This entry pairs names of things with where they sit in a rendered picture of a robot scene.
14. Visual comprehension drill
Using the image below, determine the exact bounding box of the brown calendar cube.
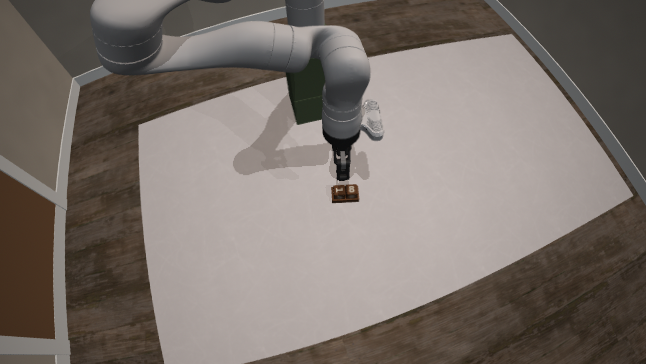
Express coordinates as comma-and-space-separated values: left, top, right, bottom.
333, 185, 345, 199
345, 184, 358, 199

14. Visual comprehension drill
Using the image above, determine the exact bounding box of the brown wooden tray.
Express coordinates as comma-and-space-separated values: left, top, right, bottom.
331, 186, 359, 203

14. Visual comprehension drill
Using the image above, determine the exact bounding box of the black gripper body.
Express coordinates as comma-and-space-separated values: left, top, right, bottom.
322, 126, 360, 157

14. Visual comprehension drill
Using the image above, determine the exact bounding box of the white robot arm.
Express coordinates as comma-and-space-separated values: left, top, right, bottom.
90, 0, 384, 141

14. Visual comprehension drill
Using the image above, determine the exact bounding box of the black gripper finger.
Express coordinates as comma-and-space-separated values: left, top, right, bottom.
332, 145, 351, 181

